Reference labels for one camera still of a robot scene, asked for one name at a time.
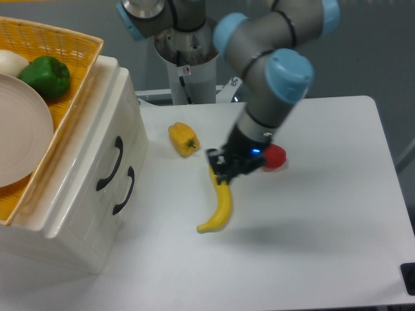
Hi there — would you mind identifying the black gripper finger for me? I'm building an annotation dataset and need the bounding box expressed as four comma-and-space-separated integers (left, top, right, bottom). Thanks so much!
241, 157, 267, 175
206, 148, 234, 185

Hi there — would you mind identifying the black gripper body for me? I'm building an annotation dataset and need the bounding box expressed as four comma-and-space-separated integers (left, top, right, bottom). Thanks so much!
223, 125, 271, 175

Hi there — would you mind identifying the white top drawer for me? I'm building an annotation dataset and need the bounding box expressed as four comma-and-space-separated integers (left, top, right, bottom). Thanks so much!
45, 68, 148, 241

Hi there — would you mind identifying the white drawer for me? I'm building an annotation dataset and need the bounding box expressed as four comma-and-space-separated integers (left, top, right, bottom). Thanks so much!
82, 136, 148, 273
45, 68, 148, 241

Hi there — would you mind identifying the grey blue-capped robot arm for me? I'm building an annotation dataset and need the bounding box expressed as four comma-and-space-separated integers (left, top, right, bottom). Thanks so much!
116, 1, 340, 184

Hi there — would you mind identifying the white lower drawer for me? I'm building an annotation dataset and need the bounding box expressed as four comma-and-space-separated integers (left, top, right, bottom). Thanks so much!
82, 136, 148, 273

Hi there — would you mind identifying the white drawer cabinet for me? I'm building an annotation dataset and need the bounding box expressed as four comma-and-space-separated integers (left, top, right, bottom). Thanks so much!
1, 56, 148, 273

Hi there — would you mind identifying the red bell pepper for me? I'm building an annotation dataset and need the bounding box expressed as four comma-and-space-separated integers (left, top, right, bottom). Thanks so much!
263, 144, 287, 170

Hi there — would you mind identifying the yellow bell pepper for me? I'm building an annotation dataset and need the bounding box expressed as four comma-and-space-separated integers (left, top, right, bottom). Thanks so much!
168, 122, 200, 157

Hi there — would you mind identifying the yellow banana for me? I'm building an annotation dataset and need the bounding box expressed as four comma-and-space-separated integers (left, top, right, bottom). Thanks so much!
196, 166, 233, 234

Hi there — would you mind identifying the yellow woven basket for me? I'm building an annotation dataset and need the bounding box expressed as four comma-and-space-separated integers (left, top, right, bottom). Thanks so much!
0, 16, 104, 226

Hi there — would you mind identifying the black object at table edge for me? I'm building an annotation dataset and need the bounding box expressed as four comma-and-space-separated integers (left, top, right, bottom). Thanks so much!
400, 262, 415, 296

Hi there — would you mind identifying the green bell pepper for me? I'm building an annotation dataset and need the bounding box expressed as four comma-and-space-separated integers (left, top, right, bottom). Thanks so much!
18, 56, 71, 100

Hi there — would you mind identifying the pink round plate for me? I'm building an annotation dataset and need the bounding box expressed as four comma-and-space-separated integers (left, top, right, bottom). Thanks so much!
1, 75, 54, 187

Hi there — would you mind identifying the white round vegetable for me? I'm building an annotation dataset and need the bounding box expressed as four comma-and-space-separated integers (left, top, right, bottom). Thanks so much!
1, 50, 29, 78

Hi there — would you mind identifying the black lower drawer handle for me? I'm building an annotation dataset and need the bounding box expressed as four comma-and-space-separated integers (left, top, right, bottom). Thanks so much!
112, 166, 136, 216

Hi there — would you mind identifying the black drawer handle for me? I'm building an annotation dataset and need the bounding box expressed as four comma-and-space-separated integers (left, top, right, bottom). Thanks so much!
95, 135, 124, 192
112, 166, 136, 216

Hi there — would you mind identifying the black top drawer handle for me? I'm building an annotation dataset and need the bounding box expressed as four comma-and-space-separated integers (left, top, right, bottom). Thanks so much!
95, 135, 124, 192

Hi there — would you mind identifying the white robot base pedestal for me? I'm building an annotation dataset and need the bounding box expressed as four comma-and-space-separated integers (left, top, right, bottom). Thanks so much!
136, 16, 244, 106

